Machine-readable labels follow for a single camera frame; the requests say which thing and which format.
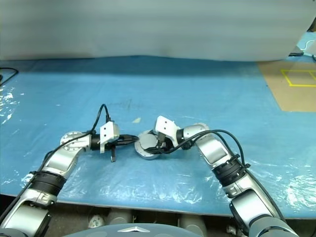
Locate silver motor lid circuit board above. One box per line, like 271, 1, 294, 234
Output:
137, 132, 160, 154

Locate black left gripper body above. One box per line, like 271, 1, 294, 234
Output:
105, 134, 124, 163

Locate light blue background table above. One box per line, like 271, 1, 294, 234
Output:
287, 23, 316, 62

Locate grey rounded shape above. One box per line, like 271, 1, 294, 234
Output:
178, 213, 208, 237
106, 208, 132, 226

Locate grey robot torso silver emblem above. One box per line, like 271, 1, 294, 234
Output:
61, 223, 196, 237

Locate whitish rounded shape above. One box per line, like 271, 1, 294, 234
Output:
87, 214, 103, 229

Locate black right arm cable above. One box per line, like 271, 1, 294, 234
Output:
170, 129, 287, 223

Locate blue table mat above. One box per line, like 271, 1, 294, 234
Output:
0, 55, 316, 219

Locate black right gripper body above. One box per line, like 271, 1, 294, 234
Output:
158, 133, 178, 155

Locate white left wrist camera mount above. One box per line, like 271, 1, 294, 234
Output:
99, 120, 120, 155

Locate brown cardboard sheet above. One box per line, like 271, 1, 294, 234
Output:
256, 61, 316, 112

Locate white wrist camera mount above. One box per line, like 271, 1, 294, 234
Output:
153, 115, 182, 147
99, 120, 120, 155

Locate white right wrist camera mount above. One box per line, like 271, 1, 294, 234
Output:
153, 115, 182, 147

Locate white backdrop sheet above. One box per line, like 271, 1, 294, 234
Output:
0, 0, 316, 62

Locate thin black loose cable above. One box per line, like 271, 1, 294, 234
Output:
0, 67, 19, 86

